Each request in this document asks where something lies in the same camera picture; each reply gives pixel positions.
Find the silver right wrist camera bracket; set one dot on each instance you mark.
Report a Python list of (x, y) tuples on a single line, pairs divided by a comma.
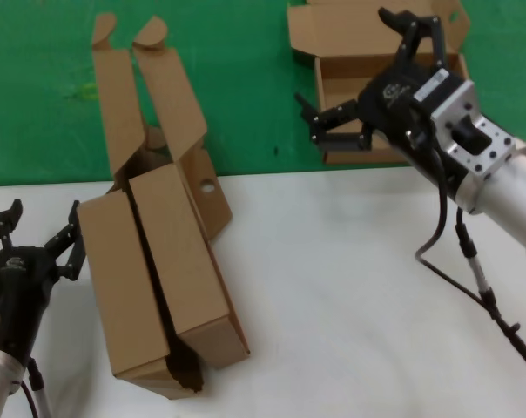
[(459, 102)]

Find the small cardboard box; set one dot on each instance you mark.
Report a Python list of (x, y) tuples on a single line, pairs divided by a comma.
[(345, 35)]

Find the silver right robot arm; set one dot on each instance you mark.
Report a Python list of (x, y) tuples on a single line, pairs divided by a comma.
[(507, 204)]

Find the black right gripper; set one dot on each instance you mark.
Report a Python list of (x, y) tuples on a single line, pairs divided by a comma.
[(393, 104)]

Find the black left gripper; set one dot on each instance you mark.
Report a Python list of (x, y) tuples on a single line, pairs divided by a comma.
[(15, 287)]

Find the large brown cardboard box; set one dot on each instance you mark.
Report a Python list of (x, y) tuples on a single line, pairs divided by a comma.
[(115, 283)]

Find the green table cloth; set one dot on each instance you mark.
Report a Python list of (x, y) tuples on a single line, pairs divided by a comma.
[(36, 130)]

